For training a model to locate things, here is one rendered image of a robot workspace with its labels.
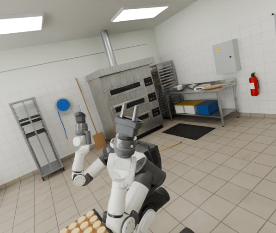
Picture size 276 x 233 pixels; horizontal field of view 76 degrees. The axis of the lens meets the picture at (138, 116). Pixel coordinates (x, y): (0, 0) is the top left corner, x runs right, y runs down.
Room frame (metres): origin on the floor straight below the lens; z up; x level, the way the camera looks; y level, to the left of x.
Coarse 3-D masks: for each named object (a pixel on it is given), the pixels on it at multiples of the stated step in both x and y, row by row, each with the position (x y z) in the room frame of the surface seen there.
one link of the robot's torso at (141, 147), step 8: (136, 144) 1.16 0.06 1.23; (144, 144) 1.12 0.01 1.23; (152, 144) 1.08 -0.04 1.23; (136, 152) 1.02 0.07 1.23; (144, 152) 1.00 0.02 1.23; (152, 152) 1.02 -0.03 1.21; (152, 160) 0.97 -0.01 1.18; (160, 160) 1.04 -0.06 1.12; (160, 168) 1.04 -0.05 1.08; (112, 176) 1.02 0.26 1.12; (120, 176) 0.90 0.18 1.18; (152, 192) 0.99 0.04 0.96
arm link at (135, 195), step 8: (136, 184) 0.76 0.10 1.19; (128, 192) 0.74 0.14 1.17; (136, 192) 0.73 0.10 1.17; (144, 192) 0.74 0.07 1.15; (128, 200) 0.71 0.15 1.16; (136, 200) 0.70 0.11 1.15; (128, 208) 0.68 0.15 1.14; (136, 208) 0.68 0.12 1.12; (128, 216) 0.64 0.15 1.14; (136, 216) 0.66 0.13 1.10; (128, 224) 0.61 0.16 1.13; (136, 224) 0.66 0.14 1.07; (120, 232) 0.59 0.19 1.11; (128, 232) 0.60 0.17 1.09
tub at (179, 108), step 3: (180, 102) 5.45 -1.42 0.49; (183, 102) 5.34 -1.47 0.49; (186, 102) 5.22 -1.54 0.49; (189, 102) 5.15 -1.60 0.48; (177, 105) 5.21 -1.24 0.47; (180, 105) 5.08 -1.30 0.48; (177, 108) 5.25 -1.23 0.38; (180, 108) 5.12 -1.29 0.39; (183, 108) 5.04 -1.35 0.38; (177, 111) 5.28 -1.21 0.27; (180, 111) 5.15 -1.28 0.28; (183, 111) 5.05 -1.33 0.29
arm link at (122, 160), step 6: (114, 150) 0.69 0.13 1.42; (120, 150) 0.66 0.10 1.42; (132, 150) 0.67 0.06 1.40; (108, 156) 0.70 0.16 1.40; (114, 156) 0.69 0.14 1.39; (120, 156) 0.67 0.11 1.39; (126, 156) 0.66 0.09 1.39; (108, 162) 0.68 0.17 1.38; (114, 162) 0.68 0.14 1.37; (120, 162) 0.67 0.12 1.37; (126, 162) 0.67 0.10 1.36; (114, 168) 0.68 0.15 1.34; (120, 168) 0.68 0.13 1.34; (126, 168) 0.67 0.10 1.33
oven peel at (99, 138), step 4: (76, 80) 4.99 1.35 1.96; (84, 100) 4.93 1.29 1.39; (92, 120) 4.87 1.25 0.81; (96, 132) 4.82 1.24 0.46; (100, 132) 4.87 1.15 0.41; (92, 136) 4.75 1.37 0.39; (96, 136) 4.79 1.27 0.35; (100, 136) 4.83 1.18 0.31; (96, 140) 4.76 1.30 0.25; (100, 140) 4.80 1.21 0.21; (104, 140) 4.85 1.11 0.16; (96, 144) 4.73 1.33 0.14; (100, 144) 4.77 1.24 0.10; (104, 144) 4.82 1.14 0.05
